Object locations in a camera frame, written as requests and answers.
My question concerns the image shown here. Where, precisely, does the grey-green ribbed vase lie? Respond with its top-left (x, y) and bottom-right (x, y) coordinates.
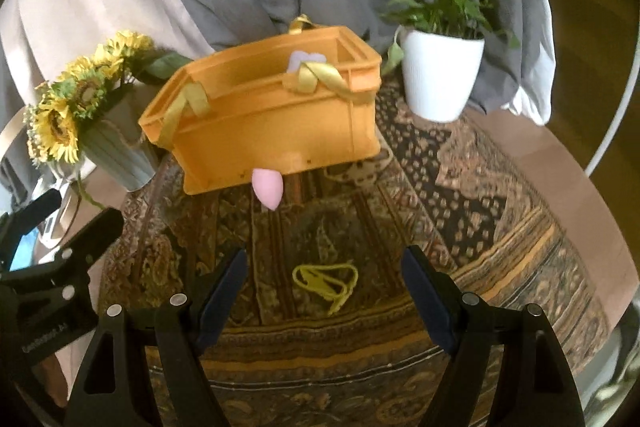
top-left (77, 84), bottom-right (161, 192)

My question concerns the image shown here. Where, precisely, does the sunflower bouquet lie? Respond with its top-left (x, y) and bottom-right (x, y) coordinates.
top-left (22, 31), bottom-right (193, 165)

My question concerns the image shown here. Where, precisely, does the white sheer curtain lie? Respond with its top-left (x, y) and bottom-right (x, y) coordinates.
top-left (500, 0), bottom-right (559, 126)

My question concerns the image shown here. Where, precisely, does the pale green cloth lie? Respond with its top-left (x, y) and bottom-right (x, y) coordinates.
top-left (595, 357), bottom-right (640, 427)

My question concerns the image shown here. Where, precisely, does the white plant pot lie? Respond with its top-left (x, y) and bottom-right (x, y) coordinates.
top-left (400, 27), bottom-right (486, 124)

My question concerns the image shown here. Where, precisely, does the green leafy plant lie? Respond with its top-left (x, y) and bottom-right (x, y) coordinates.
top-left (377, 0), bottom-right (521, 75)

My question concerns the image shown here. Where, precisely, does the patterned fringed rug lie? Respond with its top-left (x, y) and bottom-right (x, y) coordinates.
top-left (97, 77), bottom-right (613, 427)

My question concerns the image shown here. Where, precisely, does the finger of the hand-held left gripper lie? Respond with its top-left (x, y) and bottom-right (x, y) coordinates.
top-left (0, 188), bottom-right (63, 260)
top-left (0, 208), bottom-right (124, 303)

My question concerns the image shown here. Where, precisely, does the lavender plush toy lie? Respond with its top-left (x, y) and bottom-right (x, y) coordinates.
top-left (286, 51), bottom-right (328, 75)

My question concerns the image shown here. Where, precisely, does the white thin pole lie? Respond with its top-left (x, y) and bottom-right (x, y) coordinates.
top-left (582, 52), bottom-right (640, 176)

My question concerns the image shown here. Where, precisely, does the blue cloth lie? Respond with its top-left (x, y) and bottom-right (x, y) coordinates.
top-left (10, 232), bottom-right (43, 271)

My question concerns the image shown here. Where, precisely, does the egg-shaped makeup sponge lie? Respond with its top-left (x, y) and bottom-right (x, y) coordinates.
top-left (251, 167), bottom-right (283, 212)

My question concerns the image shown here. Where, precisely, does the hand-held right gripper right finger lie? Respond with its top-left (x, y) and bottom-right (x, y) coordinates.
top-left (401, 245), bottom-right (586, 427)

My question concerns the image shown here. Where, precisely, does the orange plastic crate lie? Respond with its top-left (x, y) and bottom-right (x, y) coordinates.
top-left (138, 14), bottom-right (383, 196)

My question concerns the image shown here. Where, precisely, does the yellow looped cord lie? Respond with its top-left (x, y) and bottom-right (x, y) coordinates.
top-left (291, 261), bottom-right (360, 315)

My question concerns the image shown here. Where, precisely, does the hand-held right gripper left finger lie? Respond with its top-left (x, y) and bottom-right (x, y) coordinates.
top-left (62, 247), bottom-right (248, 427)

